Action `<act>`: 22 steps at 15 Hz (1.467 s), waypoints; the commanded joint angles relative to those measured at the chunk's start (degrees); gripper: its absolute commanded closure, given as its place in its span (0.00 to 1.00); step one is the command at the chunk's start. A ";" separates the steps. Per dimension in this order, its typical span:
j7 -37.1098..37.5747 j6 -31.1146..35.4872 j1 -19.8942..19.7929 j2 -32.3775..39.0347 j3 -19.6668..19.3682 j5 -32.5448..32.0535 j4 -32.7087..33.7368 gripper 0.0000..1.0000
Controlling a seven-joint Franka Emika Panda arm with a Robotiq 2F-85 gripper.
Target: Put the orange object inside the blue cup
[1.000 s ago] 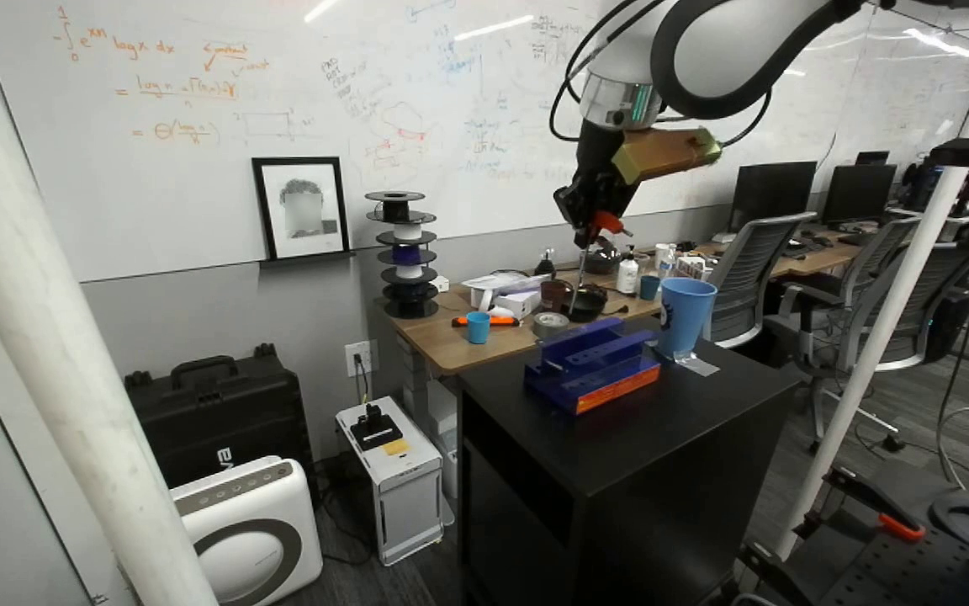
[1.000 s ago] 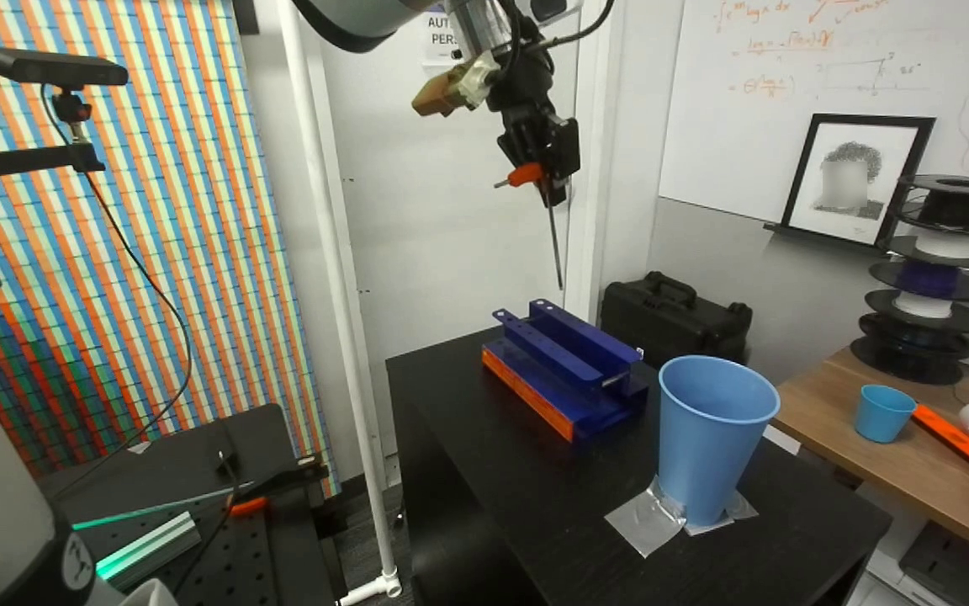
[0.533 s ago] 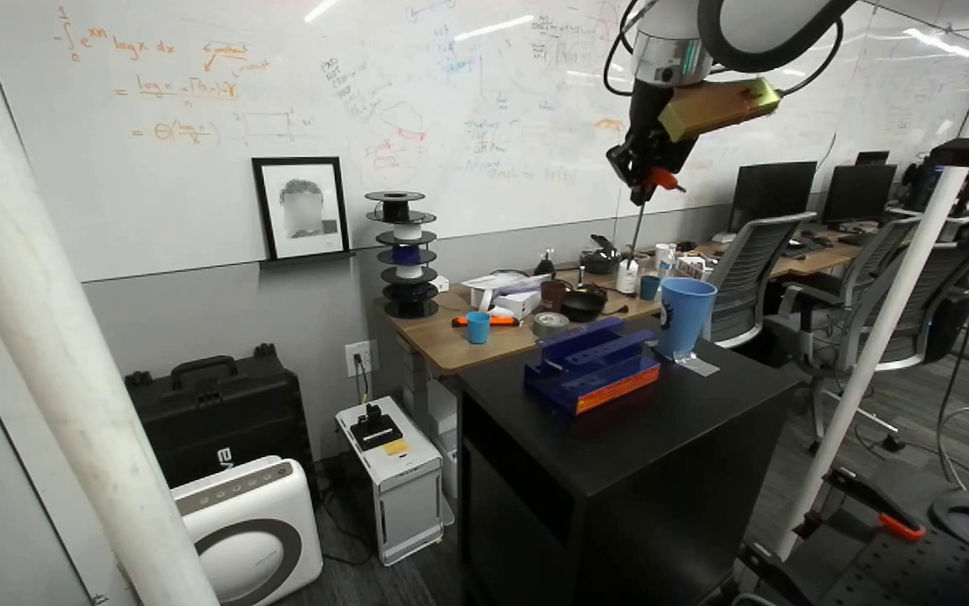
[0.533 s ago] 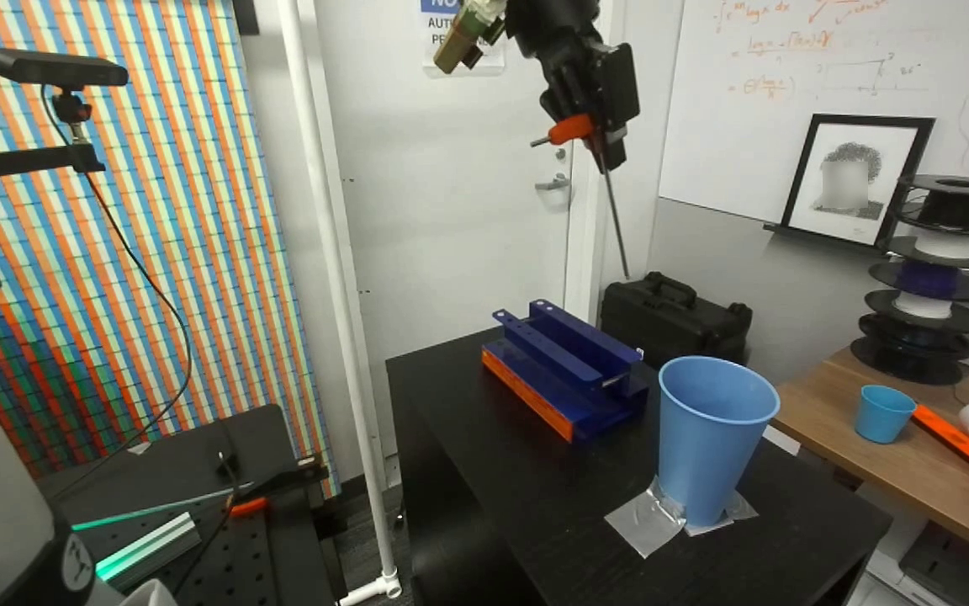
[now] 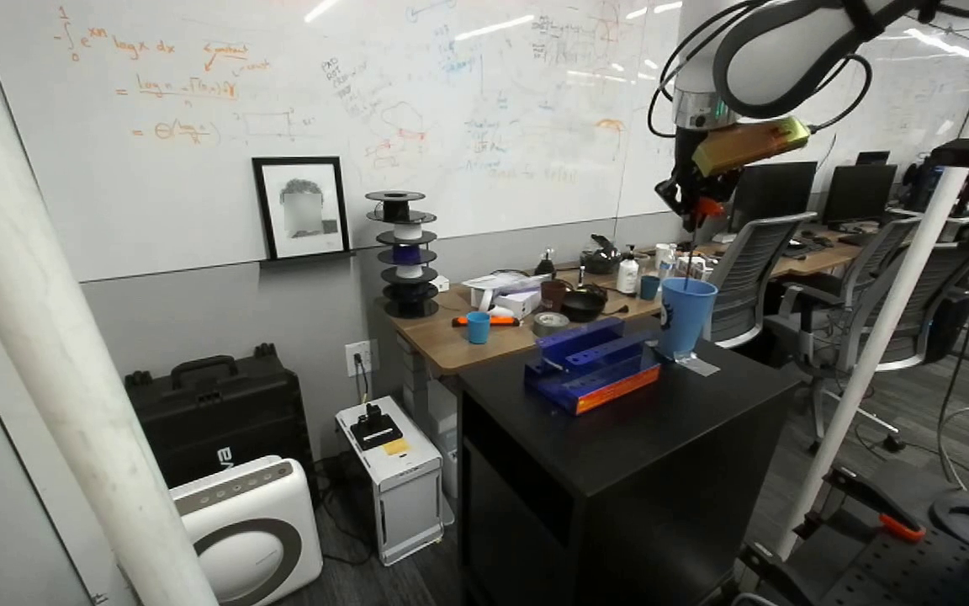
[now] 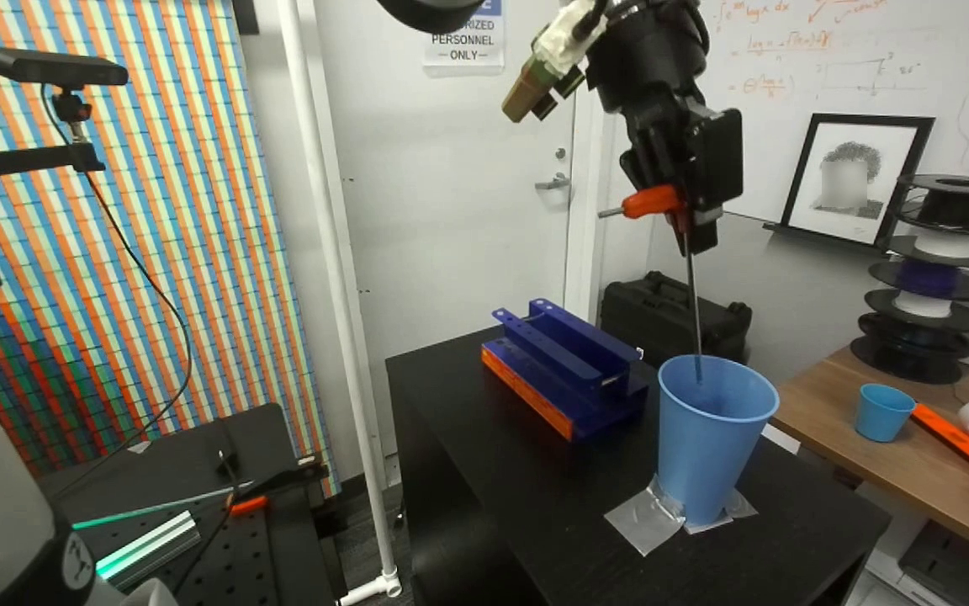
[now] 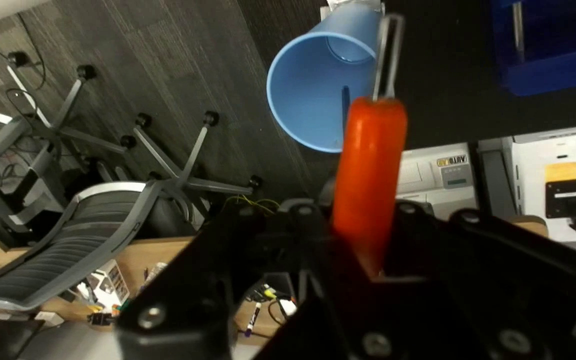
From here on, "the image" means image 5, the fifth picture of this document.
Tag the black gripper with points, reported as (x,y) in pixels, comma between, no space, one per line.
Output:
(689,154)

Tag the small orange object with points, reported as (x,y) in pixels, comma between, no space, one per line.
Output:
(713,209)

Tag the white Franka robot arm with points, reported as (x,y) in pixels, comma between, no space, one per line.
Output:
(775,55)

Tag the large blue cup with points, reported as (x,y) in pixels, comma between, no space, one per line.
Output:
(689,322)

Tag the small blue cup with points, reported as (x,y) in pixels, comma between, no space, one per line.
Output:
(479,328)

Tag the black office chair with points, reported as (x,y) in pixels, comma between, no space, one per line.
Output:
(861,190)
(775,190)

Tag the grey mesh office chair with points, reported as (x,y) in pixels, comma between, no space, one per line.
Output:
(889,289)
(756,271)

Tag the white bottle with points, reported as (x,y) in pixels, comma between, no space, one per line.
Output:
(626,275)

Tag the dark kettle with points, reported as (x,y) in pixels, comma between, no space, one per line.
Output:
(600,257)

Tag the black bowl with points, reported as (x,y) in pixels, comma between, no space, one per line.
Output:
(583,303)

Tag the grey tape roll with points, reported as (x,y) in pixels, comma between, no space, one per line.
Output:
(551,322)

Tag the blue and orange rack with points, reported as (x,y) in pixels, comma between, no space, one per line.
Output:
(592,374)

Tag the thin white pole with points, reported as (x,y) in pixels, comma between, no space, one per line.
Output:
(889,303)

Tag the white box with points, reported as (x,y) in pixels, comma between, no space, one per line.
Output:
(504,295)

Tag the orange hand tool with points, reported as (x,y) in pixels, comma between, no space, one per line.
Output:
(504,322)

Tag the wooden desk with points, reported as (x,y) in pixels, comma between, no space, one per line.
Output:
(438,340)

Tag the white filament spool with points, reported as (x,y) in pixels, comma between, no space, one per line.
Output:
(405,238)
(409,279)

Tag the black cabinet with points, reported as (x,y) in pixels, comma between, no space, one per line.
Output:
(622,493)

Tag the blue filament spool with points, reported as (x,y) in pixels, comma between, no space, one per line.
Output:
(409,259)

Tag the empty black filament spool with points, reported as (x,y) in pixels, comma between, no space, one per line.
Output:
(396,205)

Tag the whiteboard with writing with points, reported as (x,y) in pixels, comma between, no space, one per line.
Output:
(396,101)

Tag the black charger device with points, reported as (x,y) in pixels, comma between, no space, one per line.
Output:
(375,429)

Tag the black framed portrait picture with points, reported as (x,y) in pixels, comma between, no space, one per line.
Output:
(300,205)

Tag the white floor cabinet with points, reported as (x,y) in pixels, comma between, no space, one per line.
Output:
(401,507)

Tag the black perforated robot table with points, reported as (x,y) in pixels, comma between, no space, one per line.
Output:
(909,575)

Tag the black hard carrying case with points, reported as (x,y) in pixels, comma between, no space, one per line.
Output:
(217,416)

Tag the white round air purifier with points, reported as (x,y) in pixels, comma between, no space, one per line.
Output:
(252,532)

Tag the thick white pole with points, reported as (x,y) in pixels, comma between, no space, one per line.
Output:
(58,339)

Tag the white wall outlet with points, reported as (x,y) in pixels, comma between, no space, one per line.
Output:
(358,356)

